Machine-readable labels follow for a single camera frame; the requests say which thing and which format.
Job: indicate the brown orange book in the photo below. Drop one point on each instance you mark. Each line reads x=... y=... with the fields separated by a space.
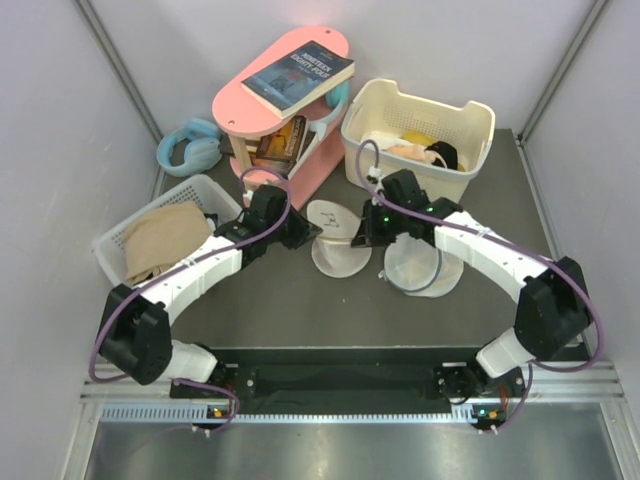
x=282 y=149

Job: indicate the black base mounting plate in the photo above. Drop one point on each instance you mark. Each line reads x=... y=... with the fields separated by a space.
x=436 y=373

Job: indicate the white plastic perforated basket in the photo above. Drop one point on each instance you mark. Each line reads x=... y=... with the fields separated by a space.
x=208 y=195

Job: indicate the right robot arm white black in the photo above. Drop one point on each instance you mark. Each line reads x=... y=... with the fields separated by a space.
x=552 y=303

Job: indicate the beige folded cloth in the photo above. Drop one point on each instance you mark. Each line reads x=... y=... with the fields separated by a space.
x=161 y=238

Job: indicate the dark blue paperback book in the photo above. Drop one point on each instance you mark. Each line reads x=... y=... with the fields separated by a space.
x=298 y=78

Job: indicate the grey trim mesh laundry bag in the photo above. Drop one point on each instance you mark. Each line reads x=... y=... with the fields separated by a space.
x=417 y=269

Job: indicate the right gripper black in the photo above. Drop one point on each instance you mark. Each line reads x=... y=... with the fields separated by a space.
x=369 y=234

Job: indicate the beige trim mesh laundry bag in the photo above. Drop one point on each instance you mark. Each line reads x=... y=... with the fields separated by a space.
x=331 y=250

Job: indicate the clothes pile in cream basket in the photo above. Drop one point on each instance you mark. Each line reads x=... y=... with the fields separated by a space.
x=418 y=147

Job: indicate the blue headphones on floor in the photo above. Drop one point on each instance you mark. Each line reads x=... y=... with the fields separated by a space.
x=200 y=154

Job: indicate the cream plastic laundry basket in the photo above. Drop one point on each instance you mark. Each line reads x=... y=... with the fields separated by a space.
x=381 y=106

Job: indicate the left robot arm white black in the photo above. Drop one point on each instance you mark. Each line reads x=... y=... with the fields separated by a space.
x=135 y=333

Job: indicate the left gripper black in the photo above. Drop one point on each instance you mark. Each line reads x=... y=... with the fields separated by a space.
x=303 y=231

